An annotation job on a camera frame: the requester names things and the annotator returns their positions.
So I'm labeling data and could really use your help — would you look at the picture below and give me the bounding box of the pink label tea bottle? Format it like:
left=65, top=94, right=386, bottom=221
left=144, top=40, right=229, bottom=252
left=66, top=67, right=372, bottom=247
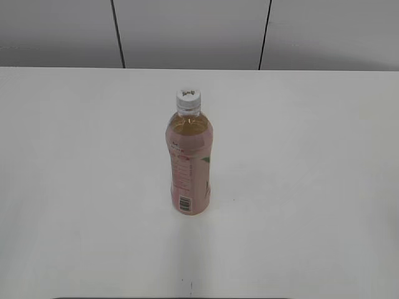
left=165, top=105, right=213, bottom=216

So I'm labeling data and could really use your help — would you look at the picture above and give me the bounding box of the white bottle cap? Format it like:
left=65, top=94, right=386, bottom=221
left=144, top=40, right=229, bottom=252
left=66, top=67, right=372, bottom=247
left=176, top=89, right=201, bottom=110

